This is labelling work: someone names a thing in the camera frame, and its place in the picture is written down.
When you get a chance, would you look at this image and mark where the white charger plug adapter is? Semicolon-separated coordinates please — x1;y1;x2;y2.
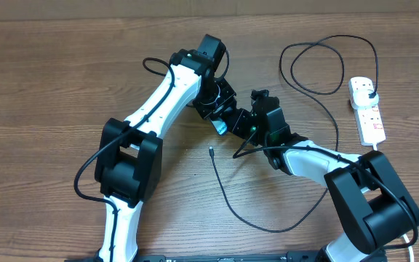
350;90;380;110

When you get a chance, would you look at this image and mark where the blue Samsung Galaxy smartphone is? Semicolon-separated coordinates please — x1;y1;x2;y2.
211;119;228;136

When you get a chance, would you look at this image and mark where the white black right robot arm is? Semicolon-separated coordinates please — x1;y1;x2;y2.
221;90;419;261

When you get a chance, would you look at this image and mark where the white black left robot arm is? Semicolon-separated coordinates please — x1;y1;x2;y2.
77;35;232;261

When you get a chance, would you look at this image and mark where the white extension strip cord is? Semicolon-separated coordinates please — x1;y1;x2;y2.
372;143;415;262

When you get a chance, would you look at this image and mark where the white power extension strip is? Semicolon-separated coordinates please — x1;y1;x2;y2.
348;76;386;151

